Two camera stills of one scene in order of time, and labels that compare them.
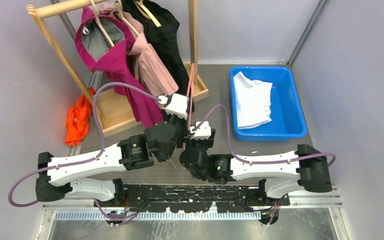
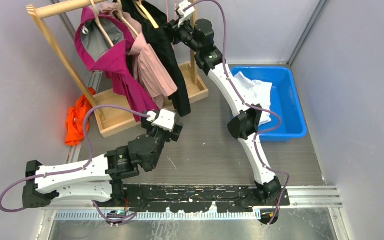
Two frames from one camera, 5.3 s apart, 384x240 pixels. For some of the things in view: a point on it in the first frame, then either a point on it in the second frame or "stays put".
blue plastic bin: x=288 y=121 stays put
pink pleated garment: x=150 y=71 stays put
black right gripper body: x=203 y=144 -> x=183 y=34
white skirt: x=253 y=100 stays put
